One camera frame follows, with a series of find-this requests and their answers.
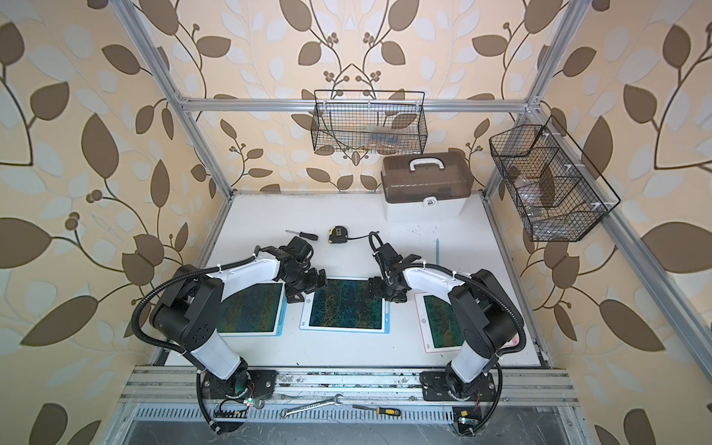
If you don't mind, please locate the black yellow tape measure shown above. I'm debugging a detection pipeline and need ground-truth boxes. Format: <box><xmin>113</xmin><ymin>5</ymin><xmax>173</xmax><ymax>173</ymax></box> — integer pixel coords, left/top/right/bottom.
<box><xmin>328</xmin><ymin>225</ymin><xmax>378</xmax><ymax>244</ymax></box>

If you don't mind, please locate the blue writing tablet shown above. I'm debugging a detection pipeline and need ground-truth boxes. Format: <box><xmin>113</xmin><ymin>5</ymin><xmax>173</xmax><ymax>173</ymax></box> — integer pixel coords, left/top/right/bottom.
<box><xmin>299</xmin><ymin>278</ymin><xmax>390</xmax><ymax>334</ymax></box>
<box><xmin>217</xmin><ymin>282</ymin><xmax>286</xmax><ymax>337</ymax></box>

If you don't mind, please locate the silver wrench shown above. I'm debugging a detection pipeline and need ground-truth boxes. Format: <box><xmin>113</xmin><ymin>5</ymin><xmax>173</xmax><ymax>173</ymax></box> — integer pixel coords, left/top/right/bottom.
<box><xmin>280</xmin><ymin>394</ymin><xmax>343</xmax><ymax>418</ymax></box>

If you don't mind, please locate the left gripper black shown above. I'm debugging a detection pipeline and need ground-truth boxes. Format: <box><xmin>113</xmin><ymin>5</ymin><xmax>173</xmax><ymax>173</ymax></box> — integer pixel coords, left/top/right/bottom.
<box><xmin>283</xmin><ymin>266</ymin><xmax>333</xmax><ymax>302</ymax></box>

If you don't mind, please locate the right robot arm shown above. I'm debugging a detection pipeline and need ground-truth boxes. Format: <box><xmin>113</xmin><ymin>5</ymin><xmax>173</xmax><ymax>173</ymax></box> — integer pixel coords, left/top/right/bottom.
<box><xmin>367</xmin><ymin>232</ymin><xmax>528</xmax><ymax>400</ymax></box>

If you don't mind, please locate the black wire basket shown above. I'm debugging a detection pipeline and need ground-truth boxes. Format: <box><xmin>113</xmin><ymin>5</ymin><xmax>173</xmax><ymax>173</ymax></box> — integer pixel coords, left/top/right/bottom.
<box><xmin>308</xmin><ymin>88</ymin><xmax>428</xmax><ymax>156</ymax></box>
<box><xmin>489</xmin><ymin>117</ymin><xmax>621</xmax><ymax>242</ymax></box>

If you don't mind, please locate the yellow black screwdriver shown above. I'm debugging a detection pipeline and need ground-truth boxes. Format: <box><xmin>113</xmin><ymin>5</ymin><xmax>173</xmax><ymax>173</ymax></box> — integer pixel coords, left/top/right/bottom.
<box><xmin>352</xmin><ymin>404</ymin><xmax>402</xmax><ymax>417</ymax></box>

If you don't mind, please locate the black handled screwdriver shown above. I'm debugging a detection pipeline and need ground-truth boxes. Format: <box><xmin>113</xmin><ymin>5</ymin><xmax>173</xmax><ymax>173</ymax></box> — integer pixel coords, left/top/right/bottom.
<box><xmin>287</xmin><ymin>230</ymin><xmax>319</xmax><ymax>241</ymax></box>

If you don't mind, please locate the brown lid storage box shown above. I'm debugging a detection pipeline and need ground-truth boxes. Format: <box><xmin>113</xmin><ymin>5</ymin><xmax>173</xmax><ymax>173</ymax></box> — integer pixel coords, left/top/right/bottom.
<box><xmin>381</xmin><ymin>152</ymin><xmax>474</xmax><ymax>223</ymax></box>

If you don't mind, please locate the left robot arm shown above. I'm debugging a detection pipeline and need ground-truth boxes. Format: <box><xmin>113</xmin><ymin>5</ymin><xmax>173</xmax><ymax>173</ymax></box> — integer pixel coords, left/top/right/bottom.
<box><xmin>129</xmin><ymin>237</ymin><xmax>327</xmax><ymax>394</ymax></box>

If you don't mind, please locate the pink writing tablet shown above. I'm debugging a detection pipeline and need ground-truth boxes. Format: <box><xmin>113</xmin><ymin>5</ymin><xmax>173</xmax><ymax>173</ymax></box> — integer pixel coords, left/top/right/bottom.
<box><xmin>413</xmin><ymin>291</ymin><xmax>527</xmax><ymax>354</ymax></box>

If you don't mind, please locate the aluminium frame rail front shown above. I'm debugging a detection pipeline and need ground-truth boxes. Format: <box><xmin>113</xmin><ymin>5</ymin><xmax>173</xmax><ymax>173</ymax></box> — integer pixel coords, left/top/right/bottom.
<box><xmin>120</xmin><ymin>365</ymin><xmax>580</xmax><ymax>407</ymax></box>

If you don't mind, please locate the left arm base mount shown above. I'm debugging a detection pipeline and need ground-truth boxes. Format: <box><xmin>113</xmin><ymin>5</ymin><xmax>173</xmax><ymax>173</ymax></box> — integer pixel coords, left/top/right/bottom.
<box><xmin>200</xmin><ymin>369</ymin><xmax>278</xmax><ymax>401</ymax></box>

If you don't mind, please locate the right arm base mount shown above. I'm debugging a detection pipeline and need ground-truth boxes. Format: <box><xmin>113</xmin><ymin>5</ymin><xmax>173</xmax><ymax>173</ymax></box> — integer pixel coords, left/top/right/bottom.
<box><xmin>419</xmin><ymin>370</ymin><xmax>498</xmax><ymax>402</ymax></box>

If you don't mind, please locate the black wire basket back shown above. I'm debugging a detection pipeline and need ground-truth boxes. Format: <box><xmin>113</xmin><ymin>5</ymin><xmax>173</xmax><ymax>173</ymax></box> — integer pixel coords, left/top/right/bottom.
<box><xmin>308</xmin><ymin>88</ymin><xmax>428</xmax><ymax>156</ymax></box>

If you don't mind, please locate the black wire basket right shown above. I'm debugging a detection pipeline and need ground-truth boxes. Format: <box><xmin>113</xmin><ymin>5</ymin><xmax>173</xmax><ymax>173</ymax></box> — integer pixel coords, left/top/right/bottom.
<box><xmin>489</xmin><ymin>117</ymin><xmax>621</xmax><ymax>242</ymax></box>

